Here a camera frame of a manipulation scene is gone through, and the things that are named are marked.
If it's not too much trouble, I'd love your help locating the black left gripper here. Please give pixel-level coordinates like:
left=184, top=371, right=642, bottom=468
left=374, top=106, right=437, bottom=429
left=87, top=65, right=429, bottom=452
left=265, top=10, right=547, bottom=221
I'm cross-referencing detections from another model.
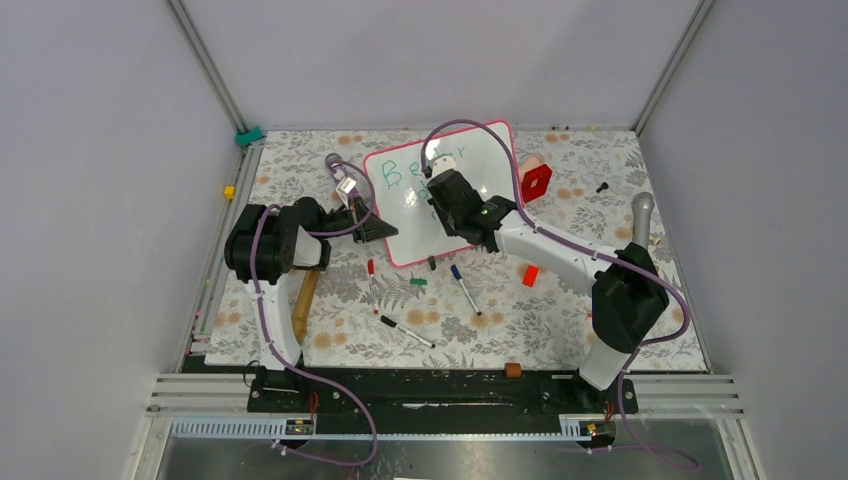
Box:
left=317, top=196, right=398, bottom=244

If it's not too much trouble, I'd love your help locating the pink framed whiteboard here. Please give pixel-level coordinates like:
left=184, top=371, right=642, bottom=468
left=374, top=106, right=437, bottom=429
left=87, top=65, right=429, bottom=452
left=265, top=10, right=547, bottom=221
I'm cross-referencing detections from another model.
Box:
left=363, top=126, right=515, bottom=267

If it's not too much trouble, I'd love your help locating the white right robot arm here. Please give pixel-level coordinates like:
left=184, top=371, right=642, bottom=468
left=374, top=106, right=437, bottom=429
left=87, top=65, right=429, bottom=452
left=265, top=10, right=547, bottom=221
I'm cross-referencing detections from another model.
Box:
left=427, top=169, right=670, bottom=412

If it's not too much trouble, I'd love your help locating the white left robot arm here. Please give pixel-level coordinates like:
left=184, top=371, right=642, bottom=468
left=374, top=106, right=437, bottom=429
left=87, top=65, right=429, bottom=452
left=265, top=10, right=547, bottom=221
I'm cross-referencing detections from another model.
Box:
left=224, top=197, right=399, bottom=371

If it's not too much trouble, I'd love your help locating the red capped marker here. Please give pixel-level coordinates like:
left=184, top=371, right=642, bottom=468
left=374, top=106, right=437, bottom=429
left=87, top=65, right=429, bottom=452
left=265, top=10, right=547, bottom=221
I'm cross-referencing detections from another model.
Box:
left=367, top=259, right=380, bottom=314

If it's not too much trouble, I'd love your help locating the blue capped marker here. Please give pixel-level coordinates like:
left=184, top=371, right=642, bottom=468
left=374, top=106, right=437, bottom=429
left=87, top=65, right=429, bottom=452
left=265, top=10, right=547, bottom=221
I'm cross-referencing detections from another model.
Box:
left=450, top=264, right=483, bottom=317

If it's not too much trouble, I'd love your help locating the purple glitter toy microphone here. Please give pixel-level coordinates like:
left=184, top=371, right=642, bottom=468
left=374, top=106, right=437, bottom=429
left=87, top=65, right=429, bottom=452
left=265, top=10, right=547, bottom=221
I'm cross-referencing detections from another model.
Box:
left=325, top=153, right=368, bottom=208

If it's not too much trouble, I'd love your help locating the pink peach object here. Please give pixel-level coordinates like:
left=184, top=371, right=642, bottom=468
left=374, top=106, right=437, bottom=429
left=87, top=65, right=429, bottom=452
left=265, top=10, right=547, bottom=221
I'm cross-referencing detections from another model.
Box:
left=519, top=153, right=546, bottom=176

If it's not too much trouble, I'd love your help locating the red hollow block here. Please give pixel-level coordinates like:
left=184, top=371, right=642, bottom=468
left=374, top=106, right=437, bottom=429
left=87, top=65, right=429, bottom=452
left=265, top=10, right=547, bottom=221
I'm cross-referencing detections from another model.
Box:
left=520, top=164, right=553, bottom=203

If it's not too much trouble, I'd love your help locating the red orange block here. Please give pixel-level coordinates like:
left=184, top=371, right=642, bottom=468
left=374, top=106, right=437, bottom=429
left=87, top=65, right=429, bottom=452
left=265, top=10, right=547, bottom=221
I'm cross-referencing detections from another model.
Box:
left=522, top=265, right=540, bottom=288

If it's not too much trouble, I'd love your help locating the black capped marker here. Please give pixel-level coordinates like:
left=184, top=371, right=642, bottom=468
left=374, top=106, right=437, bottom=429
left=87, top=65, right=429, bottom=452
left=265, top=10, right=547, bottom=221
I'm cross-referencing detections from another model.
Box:
left=380, top=315, right=436, bottom=349

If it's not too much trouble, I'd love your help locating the floral patterned mat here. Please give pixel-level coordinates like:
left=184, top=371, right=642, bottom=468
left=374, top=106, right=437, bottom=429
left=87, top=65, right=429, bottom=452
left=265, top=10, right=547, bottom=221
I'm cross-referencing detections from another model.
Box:
left=204, top=130, right=709, bottom=372

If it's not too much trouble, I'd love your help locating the wooden pestle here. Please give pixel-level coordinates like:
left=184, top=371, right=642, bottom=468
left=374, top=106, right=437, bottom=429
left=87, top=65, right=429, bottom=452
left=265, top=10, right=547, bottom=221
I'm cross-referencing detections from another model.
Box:
left=291, top=270, right=321, bottom=345

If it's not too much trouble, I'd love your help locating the teal corner clamp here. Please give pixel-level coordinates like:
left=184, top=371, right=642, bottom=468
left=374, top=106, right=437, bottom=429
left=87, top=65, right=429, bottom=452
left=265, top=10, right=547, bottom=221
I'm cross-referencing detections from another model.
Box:
left=235, top=126, right=265, bottom=148

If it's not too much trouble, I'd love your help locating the brown small cube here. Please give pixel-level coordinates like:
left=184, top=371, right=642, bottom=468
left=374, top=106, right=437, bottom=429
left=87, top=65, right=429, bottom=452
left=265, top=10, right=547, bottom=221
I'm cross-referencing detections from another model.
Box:
left=504, top=362, right=522, bottom=378

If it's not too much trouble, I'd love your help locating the silver toy microphone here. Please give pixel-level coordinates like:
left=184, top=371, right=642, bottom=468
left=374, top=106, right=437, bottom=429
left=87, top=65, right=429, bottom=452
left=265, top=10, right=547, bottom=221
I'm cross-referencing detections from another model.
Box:
left=631, top=192, right=655, bottom=249

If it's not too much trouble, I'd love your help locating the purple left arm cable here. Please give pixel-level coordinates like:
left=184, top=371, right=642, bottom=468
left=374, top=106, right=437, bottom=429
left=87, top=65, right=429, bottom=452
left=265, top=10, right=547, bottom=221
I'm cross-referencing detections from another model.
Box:
left=248, top=158, right=380, bottom=466

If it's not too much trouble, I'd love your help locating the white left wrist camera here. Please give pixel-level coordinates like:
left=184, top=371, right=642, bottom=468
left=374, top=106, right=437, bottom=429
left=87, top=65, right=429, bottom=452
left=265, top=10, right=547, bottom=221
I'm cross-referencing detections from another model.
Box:
left=335, top=175, right=356, bottom=205

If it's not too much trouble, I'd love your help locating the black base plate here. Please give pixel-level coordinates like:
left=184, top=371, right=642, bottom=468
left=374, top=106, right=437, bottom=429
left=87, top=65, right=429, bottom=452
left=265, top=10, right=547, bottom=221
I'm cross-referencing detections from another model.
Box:
left=247, top=367, right=639, bottom=433

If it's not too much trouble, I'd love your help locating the white slotted cable duct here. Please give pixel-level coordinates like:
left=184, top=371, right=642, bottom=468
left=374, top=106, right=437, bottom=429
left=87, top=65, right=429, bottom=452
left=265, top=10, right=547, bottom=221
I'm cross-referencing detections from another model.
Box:
left=170, top=415, right=594, bottom=442

